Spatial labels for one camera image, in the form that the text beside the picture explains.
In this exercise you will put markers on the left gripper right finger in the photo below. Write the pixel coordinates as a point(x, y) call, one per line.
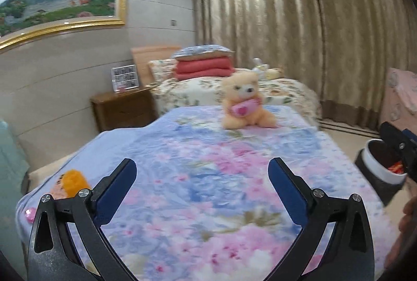
point(335, 241)

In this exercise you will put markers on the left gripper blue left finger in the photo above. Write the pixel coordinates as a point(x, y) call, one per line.
point(84, 222)

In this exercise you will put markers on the red chips bag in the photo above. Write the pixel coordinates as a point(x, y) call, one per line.
point(397, 168)

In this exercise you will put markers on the black white trash bin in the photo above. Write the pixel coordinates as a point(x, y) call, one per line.
point(374, 161)

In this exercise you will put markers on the pink heart fabric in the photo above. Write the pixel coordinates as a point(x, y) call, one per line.
point(400, 100)

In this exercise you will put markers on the orange toy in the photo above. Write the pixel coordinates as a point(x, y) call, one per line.
point(69, 184)

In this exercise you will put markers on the teal floral fabric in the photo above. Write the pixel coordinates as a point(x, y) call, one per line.
point(14, 167)

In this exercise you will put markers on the beige patterned curtain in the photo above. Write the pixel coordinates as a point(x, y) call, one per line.
point(340, 49)

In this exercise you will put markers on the yellow plush toy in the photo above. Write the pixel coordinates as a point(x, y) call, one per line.
point(274, 73)

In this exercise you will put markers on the floral pastel quilt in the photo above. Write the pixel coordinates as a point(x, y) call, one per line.
point(202, 206)

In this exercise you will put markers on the white rabbit plush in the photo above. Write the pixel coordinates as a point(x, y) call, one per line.
point(260, 69)

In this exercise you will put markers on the beige teddy bear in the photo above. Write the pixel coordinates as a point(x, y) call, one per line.
point(243, 102)

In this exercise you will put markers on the wooden nightstand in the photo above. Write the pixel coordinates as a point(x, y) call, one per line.
point(132, 109)

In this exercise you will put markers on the blue patterned pillow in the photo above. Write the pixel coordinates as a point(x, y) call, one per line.
point(201, 52)

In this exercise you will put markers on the folded red blanket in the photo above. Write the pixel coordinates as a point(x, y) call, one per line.
point(214, 67)

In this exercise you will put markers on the photo collage frame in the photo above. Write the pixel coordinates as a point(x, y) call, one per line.
point(124, 78)

